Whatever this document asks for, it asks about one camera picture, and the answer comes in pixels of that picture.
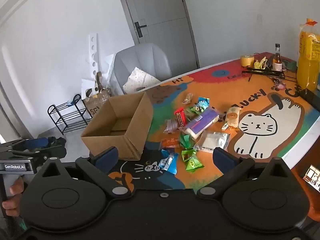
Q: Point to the blue white candy packet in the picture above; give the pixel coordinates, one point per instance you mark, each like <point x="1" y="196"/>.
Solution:
<point x="168" y="161"/>

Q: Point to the round pastry packet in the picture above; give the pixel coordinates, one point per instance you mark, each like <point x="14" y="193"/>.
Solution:
<point x="233" y="117"/>

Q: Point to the dark green box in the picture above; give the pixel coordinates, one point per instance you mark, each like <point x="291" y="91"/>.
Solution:
<point x="290" y="65"/>

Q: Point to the clear jelly cup packet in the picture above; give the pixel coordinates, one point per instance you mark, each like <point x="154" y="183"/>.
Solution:
<point x="170" y="128"/>

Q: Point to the teal snack packet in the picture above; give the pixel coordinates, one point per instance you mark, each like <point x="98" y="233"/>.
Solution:
<point x="203" y="102"/>

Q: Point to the green candy packet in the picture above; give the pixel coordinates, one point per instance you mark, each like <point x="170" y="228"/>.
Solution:
<point x="186" y="140"/>

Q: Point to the red chocolate packet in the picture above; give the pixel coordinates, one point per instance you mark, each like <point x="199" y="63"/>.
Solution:
<point x="180" y="118"/>

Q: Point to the purple snack packet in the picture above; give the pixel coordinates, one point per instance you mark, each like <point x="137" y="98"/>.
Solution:
<point x="201" y="124"/>

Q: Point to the black shoes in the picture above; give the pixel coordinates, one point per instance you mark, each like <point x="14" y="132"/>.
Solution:
<point x="57" y="141"/>

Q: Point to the brown printed cardboard box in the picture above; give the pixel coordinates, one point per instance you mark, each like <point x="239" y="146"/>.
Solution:
<point x="96" y="105"/>

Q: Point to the black metal stand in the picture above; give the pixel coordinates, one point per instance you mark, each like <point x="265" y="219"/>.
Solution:
<point x="265" y="71"/>

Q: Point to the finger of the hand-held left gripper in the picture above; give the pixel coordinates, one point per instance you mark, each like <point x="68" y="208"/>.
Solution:
<point x="37" y="143"/>
<point x="57" y="152"/>

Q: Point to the black flat device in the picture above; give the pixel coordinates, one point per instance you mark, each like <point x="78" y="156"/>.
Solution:
<point x="310" y="96"/>

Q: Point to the colourful printed cat mat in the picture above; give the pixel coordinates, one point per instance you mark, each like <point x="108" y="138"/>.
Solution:
<point x="220" y="90"/>

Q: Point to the clear peanut packet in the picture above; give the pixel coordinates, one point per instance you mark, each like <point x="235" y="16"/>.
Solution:
<point x="187" y="98"/>

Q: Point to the orange snack packet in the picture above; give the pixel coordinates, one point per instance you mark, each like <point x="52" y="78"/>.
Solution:
<point x="170" y="143"/>

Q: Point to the black shoe rack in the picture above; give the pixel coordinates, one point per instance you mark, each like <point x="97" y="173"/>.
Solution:
<point x="67" y="115"/>

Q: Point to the brown glass bottle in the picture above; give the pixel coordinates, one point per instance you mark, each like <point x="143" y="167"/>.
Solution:
<point x="277" y="60"/>

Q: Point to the white foam piece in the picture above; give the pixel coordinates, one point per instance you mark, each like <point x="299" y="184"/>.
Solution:
<point x="108" y="65"/>

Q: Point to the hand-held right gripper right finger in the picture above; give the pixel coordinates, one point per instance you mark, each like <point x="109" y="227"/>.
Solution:
<point x="222" y="158"/>

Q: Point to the large yellow drink bottle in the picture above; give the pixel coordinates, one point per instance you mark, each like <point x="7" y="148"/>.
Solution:
<point x="308" y="62"/>

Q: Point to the dotted white pillow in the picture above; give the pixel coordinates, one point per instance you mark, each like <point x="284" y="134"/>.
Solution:
<point x="138" y="78"/>

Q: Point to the green plum packet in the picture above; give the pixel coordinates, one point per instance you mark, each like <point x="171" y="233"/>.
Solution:
<point x="194" y="110"/>

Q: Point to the grey chair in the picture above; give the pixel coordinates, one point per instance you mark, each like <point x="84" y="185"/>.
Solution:
<point x="147" y="57"/>

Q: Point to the green round-label packet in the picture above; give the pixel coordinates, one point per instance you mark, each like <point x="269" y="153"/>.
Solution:
<point x="194" y="164"/>

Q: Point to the person's left hand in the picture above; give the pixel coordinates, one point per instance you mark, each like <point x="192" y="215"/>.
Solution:
<point x="13" y="202"/>

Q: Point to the white foam board with holes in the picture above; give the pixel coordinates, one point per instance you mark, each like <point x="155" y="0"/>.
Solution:
<point x="93" y="52"/>

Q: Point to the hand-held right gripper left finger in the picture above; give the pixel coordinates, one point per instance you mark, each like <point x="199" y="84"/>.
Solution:
<point x="106" y="158"/>

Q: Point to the yellow tape roll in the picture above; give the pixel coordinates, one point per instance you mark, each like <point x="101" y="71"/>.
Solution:
<point x="246" y="60"/>

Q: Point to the grey door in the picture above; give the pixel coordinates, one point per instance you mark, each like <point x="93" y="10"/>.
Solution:
<point x="160" y="10"/>

